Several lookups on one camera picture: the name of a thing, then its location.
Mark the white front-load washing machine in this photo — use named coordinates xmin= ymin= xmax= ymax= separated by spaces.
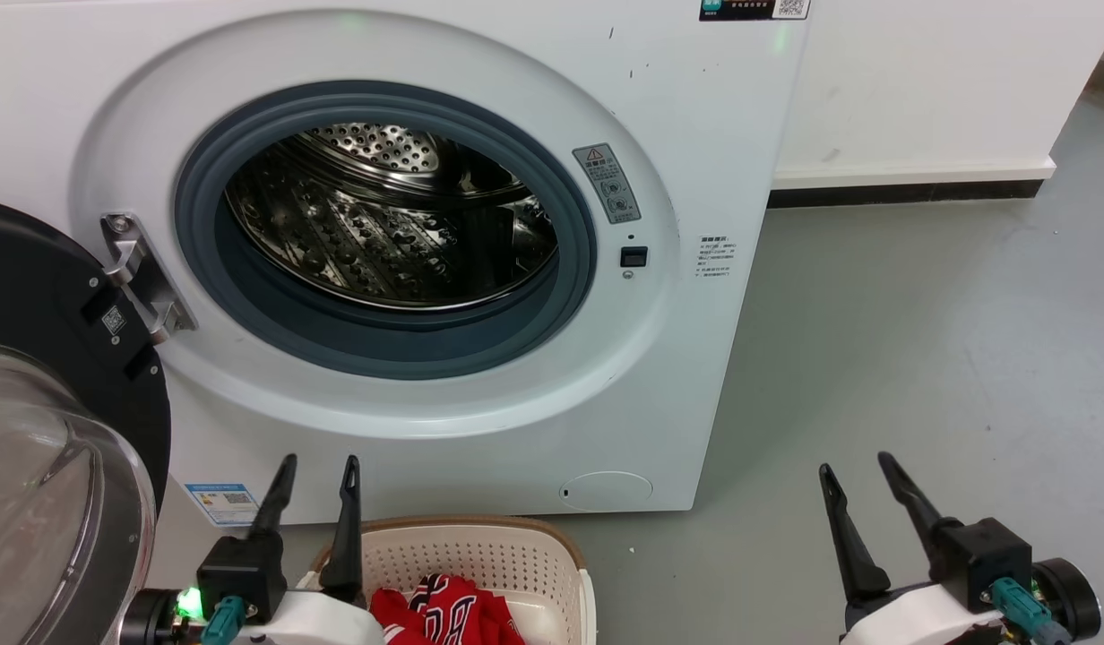
xmin=0 ymin=0 xmax=813 ymax=525

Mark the blue energy label sticker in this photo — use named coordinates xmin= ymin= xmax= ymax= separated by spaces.
xmin=185 ymin=483 xmax=259 ymax=528

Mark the round white filter cover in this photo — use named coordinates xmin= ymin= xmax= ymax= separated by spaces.
xmin=559 ymin=471 xmax=654 ymax=512

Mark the metal door hinge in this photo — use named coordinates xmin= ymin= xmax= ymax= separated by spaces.
xmin=99 ymin=212 xmax=197 ymax=346

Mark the grey warning sticker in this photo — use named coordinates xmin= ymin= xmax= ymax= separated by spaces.
xmin=572 ymin=143 xmax=643 ymax=225

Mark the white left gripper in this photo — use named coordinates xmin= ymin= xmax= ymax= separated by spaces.
xmin=120 ymin=453 xmax=387 ymax=645

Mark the black washer door with glass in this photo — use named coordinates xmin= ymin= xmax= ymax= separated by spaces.
xmin=0 ymin=197 xmax=172 ymax=645

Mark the cream perforated laundry basket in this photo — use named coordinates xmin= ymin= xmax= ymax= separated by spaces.
xmin=310 ymin=515 xmax=598 ymax=645

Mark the grey rubber door gasket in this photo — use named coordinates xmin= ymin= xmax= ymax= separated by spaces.
xmin=174 ymin=81 xmax=598 ymax=381

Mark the red and white garment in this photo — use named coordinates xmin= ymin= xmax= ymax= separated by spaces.
xmin=369 ymin=574 xmax=526 ymax=645

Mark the teal left cable connector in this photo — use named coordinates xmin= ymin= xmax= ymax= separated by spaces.
xmin=201 ymin=596 xmax=246 ymax=645

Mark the teal right cable connector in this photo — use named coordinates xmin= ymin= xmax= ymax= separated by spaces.
xmin=991 ymin=578 xmax=1055 ymax=639

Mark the white instruction text label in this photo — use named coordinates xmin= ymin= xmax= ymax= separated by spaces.
xmin=695 ymin=235 xmax=737 ymax=280

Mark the black skirting strip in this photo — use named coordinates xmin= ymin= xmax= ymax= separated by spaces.
xmin=767 ymin=179 xmax=1046 ymax=209

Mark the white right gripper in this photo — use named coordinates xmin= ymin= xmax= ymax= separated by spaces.
xmin=818 ymin=451 xmax=1102 ymax=645

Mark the stainless steel washing machine drum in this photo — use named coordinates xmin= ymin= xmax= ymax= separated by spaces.
xmin=223 ymin=123 xmax=560 ymax=313

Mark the teal cable connector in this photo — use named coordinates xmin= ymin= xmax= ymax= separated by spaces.
xmin=991 ymin=578 xmax=1055 ymax=639
xmin=201 ymin=596 xmax=246 ymax=645

